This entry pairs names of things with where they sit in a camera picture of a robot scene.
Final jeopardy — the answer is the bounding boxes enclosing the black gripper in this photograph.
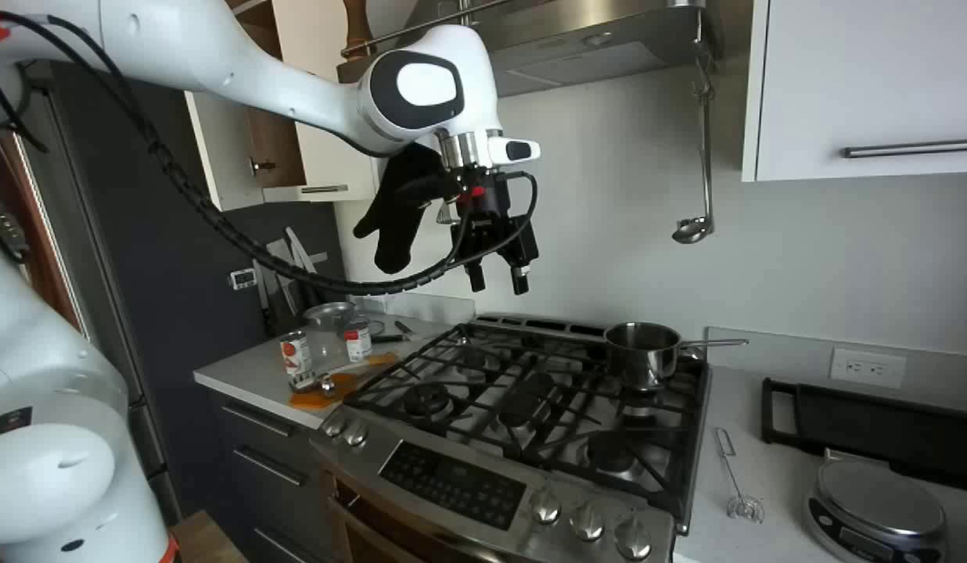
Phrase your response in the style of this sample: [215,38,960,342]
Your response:
[448,168,540,299]

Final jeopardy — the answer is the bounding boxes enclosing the metal spring coil stirrer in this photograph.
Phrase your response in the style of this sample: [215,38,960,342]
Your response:
[713,425,762,524]

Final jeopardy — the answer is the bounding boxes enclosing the small black pot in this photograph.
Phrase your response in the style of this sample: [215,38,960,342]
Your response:
[605,318,750,396]

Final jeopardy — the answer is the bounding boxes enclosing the black oven mitt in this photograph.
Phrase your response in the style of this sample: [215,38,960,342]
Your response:
[349,139,448,275]

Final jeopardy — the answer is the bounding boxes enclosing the red white soup can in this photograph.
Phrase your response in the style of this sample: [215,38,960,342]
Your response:
[339,322,376,366]

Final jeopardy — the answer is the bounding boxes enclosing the orange hexagonal trivet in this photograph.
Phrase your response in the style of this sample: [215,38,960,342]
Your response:
[286,354,399,411]

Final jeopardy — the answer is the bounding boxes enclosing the hanging steel ladle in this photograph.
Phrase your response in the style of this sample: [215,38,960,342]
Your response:
[668,29,716,248]

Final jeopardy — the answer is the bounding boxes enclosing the stainless steel gas range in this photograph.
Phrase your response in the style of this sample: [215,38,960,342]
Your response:
[309,310,713,563]

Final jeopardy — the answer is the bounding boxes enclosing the tomato label tin can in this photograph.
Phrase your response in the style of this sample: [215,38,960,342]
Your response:
[274,328,319,391]

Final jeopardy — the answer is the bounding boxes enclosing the stainless steel range hood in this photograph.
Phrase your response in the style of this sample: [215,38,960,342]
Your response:
[335,0,756,104]

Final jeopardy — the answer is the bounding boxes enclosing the dark grey lower cabinet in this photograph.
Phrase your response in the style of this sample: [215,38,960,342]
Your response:
[203,388,343,563]

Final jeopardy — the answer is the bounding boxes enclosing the dark grey refrigerator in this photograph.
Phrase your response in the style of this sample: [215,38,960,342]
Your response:
[22,60,349,524]

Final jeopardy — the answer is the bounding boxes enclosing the round silver kitchen scale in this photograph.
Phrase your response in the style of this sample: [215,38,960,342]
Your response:
[800,456,955,563]

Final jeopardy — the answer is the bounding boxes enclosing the wall knife rack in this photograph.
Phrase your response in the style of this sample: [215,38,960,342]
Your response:
[254,229,325,316]

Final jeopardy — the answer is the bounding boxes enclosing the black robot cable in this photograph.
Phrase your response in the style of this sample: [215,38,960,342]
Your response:
[0,8,540,298]

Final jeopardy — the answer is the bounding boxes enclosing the white wall cabinet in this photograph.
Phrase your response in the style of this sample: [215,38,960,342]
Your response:
[739,0,967,185]
[180,0,380,217]

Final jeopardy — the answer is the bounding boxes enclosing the white wall outlet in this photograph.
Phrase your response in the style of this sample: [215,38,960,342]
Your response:
[827,343,910,395]

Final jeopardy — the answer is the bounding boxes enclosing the silver cabinet bar handle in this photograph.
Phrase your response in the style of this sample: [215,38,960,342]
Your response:
[839,135,967,163]

